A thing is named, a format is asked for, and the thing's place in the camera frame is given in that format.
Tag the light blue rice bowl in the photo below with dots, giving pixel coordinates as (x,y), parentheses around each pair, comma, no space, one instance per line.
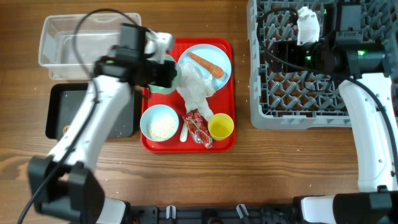
(153,112)

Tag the red candy wrapper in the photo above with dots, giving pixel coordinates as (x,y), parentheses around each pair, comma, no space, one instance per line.
(197,128)

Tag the white napkin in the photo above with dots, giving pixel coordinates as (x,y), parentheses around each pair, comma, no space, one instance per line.
(194,89)

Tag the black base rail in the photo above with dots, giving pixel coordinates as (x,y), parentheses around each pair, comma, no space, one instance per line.
(281,214)

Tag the orange carrot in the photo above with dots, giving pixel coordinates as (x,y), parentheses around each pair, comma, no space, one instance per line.
(214,70)

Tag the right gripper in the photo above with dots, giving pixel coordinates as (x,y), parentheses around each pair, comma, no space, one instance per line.
(284,50)

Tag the white plastic spoon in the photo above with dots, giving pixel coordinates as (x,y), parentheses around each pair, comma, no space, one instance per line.
(184,133)

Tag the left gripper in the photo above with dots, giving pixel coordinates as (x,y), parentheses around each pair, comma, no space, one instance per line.
(165,70)

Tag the brown food scrap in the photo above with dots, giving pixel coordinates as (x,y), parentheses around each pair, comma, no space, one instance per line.
(65,129)

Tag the yellow plastic cup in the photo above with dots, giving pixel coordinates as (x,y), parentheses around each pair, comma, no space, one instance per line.
(220,126)

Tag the grey dishwasher rack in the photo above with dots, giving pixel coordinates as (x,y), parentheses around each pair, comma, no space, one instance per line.
(297,100)

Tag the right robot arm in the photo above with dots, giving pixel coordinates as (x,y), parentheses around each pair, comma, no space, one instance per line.
(336,47)

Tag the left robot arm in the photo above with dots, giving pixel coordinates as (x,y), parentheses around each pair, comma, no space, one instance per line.
(63,184)

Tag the black waste tray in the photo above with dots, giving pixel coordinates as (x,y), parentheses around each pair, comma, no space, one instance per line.
(65,100)

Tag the mint green bowl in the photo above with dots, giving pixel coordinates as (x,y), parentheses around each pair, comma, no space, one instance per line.
(175,81)

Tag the clear plastic bin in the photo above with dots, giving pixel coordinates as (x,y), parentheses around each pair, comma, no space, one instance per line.
(97,34)

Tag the light blue plate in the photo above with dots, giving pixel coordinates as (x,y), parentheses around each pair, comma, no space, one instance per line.
(214,55)

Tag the white rice pile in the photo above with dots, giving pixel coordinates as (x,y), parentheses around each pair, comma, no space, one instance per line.
(162,127)

